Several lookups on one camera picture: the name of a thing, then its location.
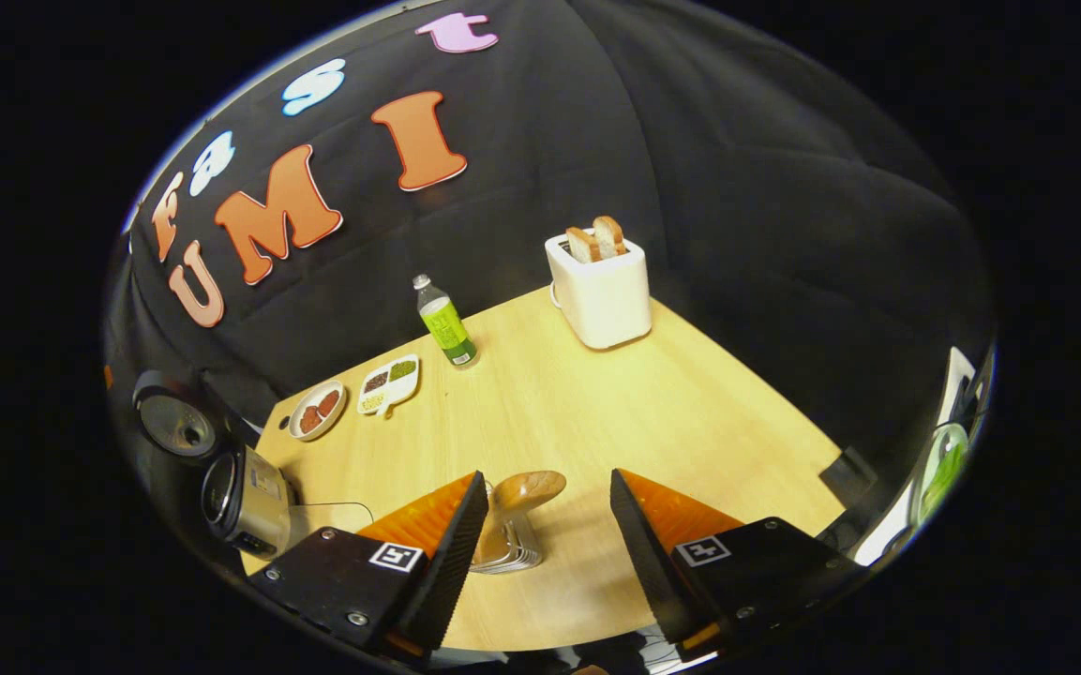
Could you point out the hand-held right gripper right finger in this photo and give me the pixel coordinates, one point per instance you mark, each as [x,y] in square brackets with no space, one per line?
[648,562]

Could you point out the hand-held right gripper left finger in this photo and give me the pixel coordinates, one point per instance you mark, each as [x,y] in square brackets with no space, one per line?
[451,572]

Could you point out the wooden spoon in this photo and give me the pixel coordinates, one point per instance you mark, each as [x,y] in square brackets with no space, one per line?
[526,489]

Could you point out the silver black rice cooker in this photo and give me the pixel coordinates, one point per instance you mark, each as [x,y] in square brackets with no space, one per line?
[259,506]

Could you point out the round white plate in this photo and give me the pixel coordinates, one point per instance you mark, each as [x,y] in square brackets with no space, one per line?
[334,417]

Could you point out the white divided dish with beans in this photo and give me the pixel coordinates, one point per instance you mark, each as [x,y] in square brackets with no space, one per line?
[390,384]

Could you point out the red meat piece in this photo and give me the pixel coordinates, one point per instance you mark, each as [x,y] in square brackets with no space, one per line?
[328,403]
[311,420]

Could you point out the small black block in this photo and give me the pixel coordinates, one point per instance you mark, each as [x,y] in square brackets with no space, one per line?
[848,476]

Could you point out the green label drink bottle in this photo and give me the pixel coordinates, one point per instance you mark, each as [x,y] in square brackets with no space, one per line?
[446,323]

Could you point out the white toaster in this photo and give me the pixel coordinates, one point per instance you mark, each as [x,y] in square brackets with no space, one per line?
[601,300]

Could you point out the green translucent object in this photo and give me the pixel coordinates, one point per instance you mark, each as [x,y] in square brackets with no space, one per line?
[943,469]

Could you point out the toasted bread slice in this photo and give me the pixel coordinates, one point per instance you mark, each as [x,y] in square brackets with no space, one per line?
[609,236]
[583,246]

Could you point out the white board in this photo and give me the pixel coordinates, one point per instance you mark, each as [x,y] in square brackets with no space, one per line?
[957,370]

